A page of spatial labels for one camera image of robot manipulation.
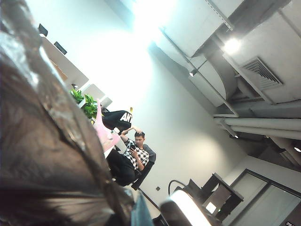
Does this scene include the green potted plant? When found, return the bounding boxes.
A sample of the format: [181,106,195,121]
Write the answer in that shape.
[70,88,85,104]
[82,94,99,118]

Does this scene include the person in plaid shirt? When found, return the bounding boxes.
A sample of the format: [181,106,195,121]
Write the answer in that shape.
[107,126,151,186]

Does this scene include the round ceiling downlight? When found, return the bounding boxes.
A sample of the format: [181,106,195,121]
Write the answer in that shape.
[223,37,243,54]

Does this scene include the white black camera unit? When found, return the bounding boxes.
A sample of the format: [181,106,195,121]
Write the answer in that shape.
[159,189,212,226]

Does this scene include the frosted glass door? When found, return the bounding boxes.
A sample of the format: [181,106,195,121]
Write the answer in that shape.
[222,168,301,226]

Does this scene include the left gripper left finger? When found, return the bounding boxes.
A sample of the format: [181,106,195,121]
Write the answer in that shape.
[122,188,136,212]

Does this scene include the black curved cable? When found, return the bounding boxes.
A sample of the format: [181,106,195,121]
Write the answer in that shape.
[167,179,189,196]

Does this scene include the white ceiling air vent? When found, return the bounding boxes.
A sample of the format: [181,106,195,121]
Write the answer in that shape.
[241,56,283,91]

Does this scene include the black garbage bag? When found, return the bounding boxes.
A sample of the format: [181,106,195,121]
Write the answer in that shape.
[0,0,137,226]

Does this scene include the white ventilation duct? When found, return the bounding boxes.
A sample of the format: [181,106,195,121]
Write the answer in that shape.
[159,0,238,106]

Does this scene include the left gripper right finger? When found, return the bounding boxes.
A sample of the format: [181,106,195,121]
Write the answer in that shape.
[131,191,155,226]

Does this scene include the pink plastic bag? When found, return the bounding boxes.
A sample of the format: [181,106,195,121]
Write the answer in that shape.
[93,98,122,151]

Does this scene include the white wall shelf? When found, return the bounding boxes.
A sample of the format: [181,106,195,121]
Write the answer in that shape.
[37,23,113,106]

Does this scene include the grey ceiling pipe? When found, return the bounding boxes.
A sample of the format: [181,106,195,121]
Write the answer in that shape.
[229,126,301,139]
[221,117,301,131]

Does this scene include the brown cardboard box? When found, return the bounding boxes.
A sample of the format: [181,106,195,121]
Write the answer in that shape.
[50,62,69,82]

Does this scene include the grey office chair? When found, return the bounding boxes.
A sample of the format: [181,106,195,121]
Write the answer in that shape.
[130,144,157,191]

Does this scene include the black bag white letters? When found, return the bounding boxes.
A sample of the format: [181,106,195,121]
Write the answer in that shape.
[101,110,134,132]

